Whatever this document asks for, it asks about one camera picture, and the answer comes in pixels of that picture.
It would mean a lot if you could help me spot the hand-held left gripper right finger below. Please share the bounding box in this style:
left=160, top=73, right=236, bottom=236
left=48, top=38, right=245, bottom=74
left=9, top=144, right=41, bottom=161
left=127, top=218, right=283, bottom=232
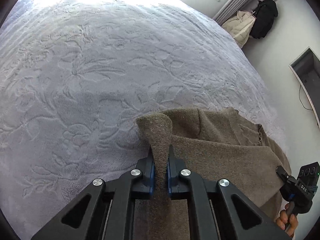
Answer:
left=166, top=145, right=292, bottom=240

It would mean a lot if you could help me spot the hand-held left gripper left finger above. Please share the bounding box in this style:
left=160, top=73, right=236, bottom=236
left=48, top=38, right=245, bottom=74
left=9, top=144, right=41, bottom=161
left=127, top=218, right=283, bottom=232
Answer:
left=31, top=152, right=156, bottom=240

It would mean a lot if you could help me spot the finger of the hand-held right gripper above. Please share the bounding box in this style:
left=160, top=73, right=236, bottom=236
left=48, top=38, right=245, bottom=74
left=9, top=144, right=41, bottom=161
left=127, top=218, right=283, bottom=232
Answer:
left=276, top=165, right=298, bottom=184

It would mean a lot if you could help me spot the brown knit sweater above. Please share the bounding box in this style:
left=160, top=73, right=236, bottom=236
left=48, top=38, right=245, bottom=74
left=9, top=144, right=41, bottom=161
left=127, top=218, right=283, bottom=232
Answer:
left=136, top=107, right=293, bottom=240

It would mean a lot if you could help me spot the person's right hand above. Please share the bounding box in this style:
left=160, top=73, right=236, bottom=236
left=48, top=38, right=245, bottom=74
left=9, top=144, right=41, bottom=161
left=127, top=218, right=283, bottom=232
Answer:
left=276, top=202, right=299, bottom=238

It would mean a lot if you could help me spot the lavender embossed blanket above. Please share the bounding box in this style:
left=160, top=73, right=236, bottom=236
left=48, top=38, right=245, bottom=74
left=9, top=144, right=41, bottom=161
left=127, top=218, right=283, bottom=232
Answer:
left=0, top=0, right=288, bottom=240

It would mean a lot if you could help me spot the beige padded jacket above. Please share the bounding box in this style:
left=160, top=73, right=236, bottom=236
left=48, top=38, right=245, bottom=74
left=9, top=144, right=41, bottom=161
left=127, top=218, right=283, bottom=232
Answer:
left=221, top=10, right=255, bottom=48

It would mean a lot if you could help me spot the black hanging jacket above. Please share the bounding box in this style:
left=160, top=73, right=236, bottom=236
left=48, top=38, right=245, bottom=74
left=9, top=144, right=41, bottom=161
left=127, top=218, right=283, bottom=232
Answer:
left=250, top=0, right=279, bottom=39

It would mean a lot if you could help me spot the white radiator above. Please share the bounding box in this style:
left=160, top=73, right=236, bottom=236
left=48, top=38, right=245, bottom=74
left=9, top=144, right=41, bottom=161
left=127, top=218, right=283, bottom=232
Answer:
left=212, top=0, right=292, bottom=26

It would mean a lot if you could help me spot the black cable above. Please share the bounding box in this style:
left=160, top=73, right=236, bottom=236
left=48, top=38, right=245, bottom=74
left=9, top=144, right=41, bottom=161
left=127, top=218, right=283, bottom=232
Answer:
left=299, top=84, right=314, bottom=111

